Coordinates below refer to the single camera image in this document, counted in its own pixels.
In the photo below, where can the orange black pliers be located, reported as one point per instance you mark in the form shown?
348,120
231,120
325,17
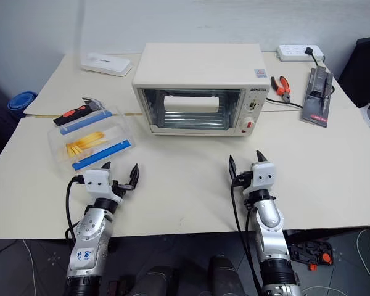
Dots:
282,86

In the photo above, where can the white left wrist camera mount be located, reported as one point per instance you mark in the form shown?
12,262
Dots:
97,182

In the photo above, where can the dark rounded shape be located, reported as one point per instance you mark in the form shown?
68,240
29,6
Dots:
225,276
155,282

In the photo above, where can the cream timer knob red mark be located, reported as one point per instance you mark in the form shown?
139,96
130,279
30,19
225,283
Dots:
249,124

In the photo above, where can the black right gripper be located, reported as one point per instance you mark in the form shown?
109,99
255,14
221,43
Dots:
243,181

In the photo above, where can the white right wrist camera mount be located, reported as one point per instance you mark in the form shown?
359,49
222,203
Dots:
263,175

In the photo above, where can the white desk lamp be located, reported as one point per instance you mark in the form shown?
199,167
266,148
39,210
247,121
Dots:
106,64

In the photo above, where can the black pen tool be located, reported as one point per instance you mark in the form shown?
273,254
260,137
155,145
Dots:
326,92

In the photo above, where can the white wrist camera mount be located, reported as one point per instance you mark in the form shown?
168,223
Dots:
263,175
97,182

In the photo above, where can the black chair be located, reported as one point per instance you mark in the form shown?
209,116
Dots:
365,71

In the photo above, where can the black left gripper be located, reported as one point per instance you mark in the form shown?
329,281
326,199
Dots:
121,187

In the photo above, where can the blue container clip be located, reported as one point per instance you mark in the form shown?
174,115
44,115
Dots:
86,121
103,154

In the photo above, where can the white power strip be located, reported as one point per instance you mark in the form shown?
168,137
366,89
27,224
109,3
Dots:
291,53

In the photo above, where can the black orange tool case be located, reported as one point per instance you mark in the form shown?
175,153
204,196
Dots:
311,251

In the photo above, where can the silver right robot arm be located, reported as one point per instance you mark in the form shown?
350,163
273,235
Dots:
269,228

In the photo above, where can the black power plug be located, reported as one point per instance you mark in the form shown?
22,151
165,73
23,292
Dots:
310,50

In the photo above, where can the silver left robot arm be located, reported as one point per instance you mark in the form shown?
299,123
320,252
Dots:
89,234

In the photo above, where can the yellow french fries pile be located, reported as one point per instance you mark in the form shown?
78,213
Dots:
86,143

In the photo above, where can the cream toaster oven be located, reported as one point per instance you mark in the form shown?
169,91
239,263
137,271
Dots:
200,66

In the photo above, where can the clear container with fries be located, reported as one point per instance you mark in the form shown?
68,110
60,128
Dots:
114,123

